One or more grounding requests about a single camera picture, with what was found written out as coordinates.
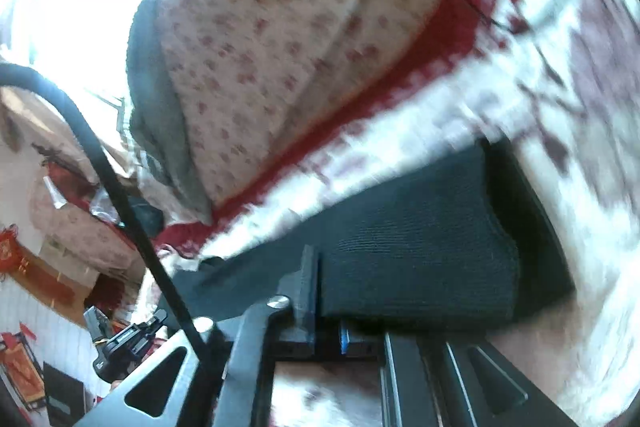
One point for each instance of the red white floral blanket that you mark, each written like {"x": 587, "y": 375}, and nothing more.
{"x": 575, "y": 132}

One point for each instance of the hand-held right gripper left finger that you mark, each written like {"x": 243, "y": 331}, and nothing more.
{"x": 307, "y": 307}

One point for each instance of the black knit pants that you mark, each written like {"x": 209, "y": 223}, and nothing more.
{"x": 425, "y": 247}

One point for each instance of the red knot wall decoration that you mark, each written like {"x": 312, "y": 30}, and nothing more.
{"x": 10, "y": 252}

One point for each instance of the grey-green fleece jacket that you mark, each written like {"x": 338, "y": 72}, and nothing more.
{"x": 155, "y": 117}

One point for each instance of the floral pillow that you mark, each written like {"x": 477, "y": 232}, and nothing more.
{"x": 85, "y": 232}

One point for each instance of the clear plastic bag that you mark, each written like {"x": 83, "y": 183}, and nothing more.
{"x": 95, "y": 202}

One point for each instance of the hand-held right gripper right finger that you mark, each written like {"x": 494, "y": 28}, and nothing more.
{"x": 350, "y": 339}

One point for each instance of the floral covered sofa backrest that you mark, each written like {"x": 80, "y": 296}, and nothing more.
{"x": 280, "y": 57}

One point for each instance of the bright window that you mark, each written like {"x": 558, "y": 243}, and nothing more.
{"x": 75, "y": 7}

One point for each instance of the teal bag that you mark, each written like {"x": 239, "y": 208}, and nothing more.
{"x": 145, "y": 213}

